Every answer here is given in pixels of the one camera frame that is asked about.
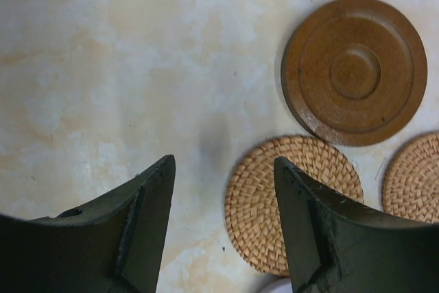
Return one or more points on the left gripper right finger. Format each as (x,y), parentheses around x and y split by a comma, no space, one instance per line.
(336,244)

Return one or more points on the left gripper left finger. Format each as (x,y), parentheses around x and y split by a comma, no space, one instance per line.
(113,243)

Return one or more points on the woven rattan coaster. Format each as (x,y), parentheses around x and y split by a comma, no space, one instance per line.
(410,183)
(251,209)

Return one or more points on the dark wooden coaster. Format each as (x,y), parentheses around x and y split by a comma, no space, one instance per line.
(354,72)

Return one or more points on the lavender plastic tray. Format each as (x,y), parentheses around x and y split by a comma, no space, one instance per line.
(279,286)

